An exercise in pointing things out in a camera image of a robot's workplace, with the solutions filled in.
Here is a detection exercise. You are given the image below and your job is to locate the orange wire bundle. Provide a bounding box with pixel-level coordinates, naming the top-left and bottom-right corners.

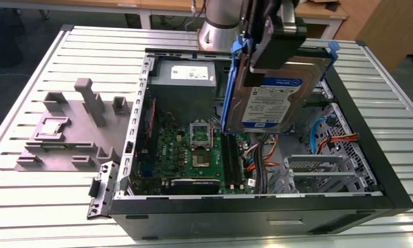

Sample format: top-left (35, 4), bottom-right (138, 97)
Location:
top-left (246, 133), bottom-right (280, 173)

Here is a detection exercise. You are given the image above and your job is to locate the hanging black robot cable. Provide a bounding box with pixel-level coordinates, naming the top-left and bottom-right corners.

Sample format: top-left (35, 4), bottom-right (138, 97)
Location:
top-left (188, 0), bottom-right (208, 20)

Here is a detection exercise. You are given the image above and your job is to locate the red yellow power wire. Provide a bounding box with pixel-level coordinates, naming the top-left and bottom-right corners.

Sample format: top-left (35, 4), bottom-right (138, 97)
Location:
top-left (326, 132), bottom-right (362, 149)

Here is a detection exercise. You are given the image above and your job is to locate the metal socket cover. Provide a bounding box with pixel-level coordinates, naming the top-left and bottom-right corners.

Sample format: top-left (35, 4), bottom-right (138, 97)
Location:
top-left (190, 119), bottom-right (215, 150)

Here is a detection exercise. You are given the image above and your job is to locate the black RAM slot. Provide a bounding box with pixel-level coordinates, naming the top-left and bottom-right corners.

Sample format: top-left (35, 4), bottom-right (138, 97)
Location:
top-left (232, 134), bottom-right (246, 191)
top-left (226, 133), bottom-right (238, 191)

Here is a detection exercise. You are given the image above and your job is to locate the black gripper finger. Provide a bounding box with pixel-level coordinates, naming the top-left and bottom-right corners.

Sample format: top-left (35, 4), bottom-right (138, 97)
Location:
top-left (243, 17), bottom-right (307, 88)

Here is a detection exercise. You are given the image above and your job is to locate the silver CPU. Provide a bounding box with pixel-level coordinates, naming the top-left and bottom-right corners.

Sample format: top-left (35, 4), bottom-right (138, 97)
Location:
top-left (40, 121), bottom-right (63, 135)

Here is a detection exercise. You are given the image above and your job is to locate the wooden cabinet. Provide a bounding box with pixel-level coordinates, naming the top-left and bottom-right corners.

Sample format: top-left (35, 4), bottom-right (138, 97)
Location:
top-left (336, 0), bottom-right (413, 74)

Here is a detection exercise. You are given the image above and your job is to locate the blue data wire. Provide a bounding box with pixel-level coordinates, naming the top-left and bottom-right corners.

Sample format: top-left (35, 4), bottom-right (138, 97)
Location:
top-left (310, 116), bottom-right (338, 156)

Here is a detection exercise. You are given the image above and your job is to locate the green RAM stick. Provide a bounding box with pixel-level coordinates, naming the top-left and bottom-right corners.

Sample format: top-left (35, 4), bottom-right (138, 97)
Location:
top-left (43, 143), bottom-right (78, 150)

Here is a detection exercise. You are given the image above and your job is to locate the grey card retention bracket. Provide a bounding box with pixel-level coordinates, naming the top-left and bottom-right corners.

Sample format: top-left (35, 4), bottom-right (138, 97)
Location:
top-left (87, 160), bottom-right (120, 220)

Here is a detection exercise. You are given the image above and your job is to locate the wooden desk white frame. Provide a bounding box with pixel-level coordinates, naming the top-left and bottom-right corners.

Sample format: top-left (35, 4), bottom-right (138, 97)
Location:
top-left (31, 0), bottom-right (351, 39)

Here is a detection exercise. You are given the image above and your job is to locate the grey power supply unit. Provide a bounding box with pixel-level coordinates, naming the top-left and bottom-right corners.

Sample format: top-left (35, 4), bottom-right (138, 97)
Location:
top-left (148, 61), bottom-right (218, 125)

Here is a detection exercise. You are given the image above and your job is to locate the thin red wire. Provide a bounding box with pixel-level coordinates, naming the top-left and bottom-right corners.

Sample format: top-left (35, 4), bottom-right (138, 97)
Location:
top-left (143, 99), bottom-right (158, 153)

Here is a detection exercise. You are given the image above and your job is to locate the black cable bundle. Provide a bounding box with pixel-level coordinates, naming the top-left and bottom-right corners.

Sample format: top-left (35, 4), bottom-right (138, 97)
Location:
top-left (255, 102), bottom-right (332, 194)

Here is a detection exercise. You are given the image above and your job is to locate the green motherboard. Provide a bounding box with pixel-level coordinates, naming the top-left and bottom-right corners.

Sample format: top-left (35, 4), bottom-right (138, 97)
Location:
top-left (131, 123), bottom-right (259, 196)

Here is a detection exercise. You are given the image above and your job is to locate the hard disk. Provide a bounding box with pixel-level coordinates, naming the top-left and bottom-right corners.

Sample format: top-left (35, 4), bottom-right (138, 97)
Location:
top-left (220, 38), bottom-right (342, 135)

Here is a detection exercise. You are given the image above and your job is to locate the black office chair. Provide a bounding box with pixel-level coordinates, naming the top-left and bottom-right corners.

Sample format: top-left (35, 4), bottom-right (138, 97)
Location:
top-left (0, 7), bottom-right (27, 68)

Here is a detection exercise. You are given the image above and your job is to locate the CPU socket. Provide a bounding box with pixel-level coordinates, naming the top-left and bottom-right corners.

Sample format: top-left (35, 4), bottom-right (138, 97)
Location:
top-left (192, 149), bottom-right (215, 168)

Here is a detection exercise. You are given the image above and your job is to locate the black PC case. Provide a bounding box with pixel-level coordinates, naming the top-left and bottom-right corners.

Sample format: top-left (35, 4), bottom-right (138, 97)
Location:
top-left (108, 48), bottom-right (413, 240)

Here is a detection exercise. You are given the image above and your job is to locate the grey parts rack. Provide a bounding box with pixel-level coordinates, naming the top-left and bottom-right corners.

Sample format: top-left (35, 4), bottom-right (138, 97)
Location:
top-left (15, 77), bottom-right (136, 173)

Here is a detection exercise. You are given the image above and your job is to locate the black graphics card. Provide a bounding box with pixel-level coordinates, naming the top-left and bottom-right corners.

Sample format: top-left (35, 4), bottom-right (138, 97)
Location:
top-left (160, 177), bottom-right (222, 196)

